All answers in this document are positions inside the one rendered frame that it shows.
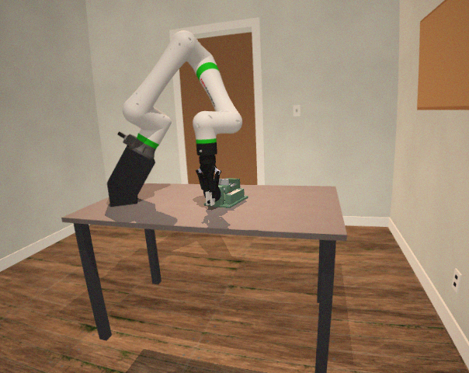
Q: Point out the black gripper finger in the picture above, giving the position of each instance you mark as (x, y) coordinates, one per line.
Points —
(213, 182)
(204, 182)

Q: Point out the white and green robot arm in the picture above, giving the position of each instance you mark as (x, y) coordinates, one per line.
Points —
(139, 108)

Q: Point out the green clamp slide with handwheel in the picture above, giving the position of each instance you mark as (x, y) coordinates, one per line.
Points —
(229, 193)

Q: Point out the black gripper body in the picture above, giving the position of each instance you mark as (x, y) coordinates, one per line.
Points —
(211, 161)

